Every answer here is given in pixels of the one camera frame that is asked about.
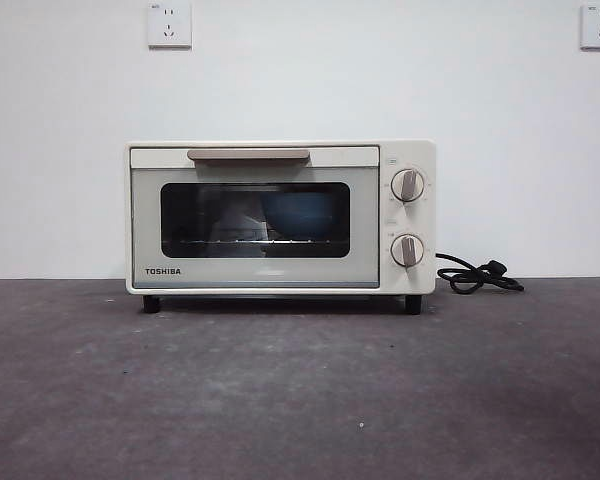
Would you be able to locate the cream oven knob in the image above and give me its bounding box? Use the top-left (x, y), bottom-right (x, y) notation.
top-left (390, 168), bottom-right (427, 204)
top-left (390, 233), bottom-right (426, 268)

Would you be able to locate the black oven power cable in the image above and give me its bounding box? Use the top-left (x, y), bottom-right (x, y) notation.
top-left (433, 251), bottom-right (525, 295)

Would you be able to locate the metal wire oven rack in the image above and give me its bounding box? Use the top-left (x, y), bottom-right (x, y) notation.
top-left (165, 238), bottom-right (345, 248)

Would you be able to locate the blue bowl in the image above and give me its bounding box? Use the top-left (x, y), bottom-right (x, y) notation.
top-left (262, 192), bottom-right (337, 239)

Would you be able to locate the oven door with beige handle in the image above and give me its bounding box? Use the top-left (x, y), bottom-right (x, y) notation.
top-left (129, 145), bottom-right (381, 290)

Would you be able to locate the cream toaster oven housing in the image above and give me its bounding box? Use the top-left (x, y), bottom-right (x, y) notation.
top-left (124, 139), bottom-right (438, 315)

